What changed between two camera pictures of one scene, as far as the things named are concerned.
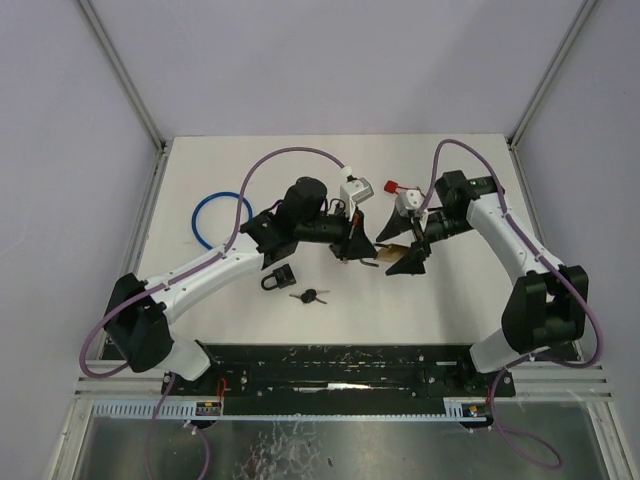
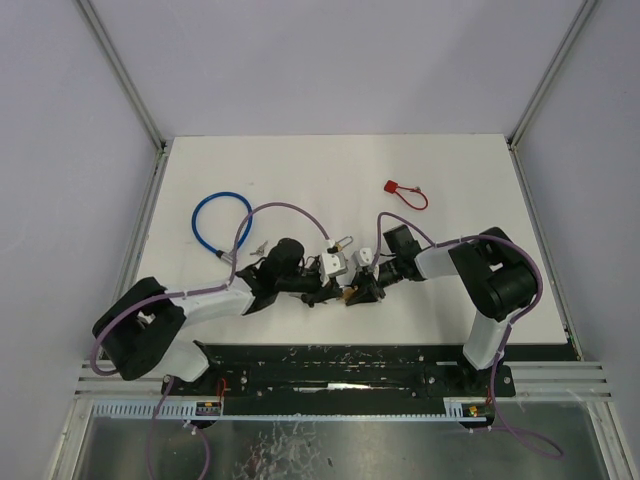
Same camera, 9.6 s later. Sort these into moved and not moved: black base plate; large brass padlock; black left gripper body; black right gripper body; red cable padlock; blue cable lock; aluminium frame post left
Moved: black left gripper body; large brass padlock; black right gripper body
Not moved: blue cable lock; aluminium frame post left; red cable padlock; black base plate
